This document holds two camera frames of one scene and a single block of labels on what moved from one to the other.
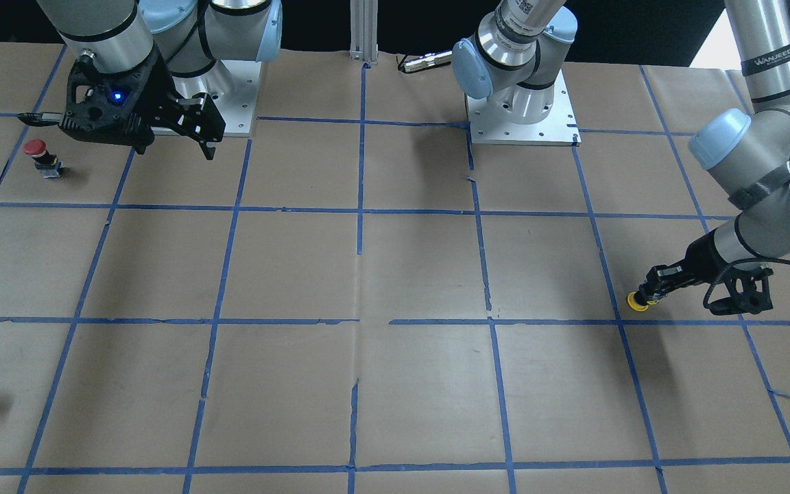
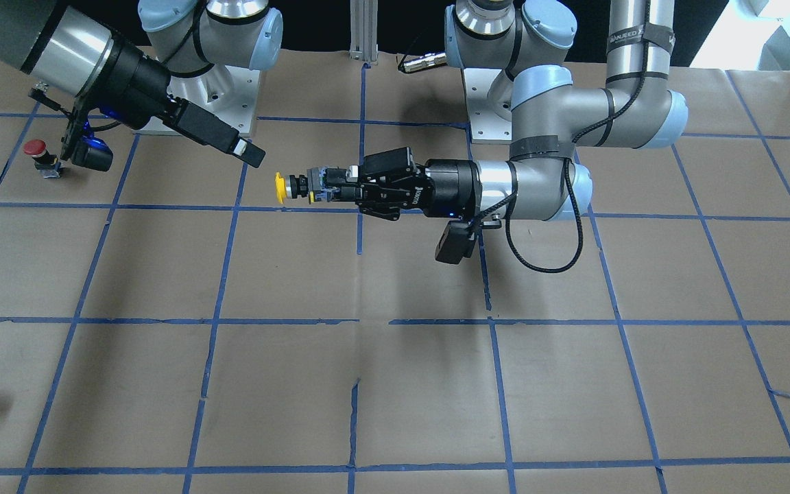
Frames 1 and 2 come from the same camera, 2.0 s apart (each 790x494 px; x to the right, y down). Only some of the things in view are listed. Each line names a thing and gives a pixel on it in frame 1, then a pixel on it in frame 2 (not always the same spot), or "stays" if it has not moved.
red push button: (44, 161) stays
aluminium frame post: (364, 18) stays
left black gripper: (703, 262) -> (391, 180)
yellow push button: (636, 305) -> (291, 186)
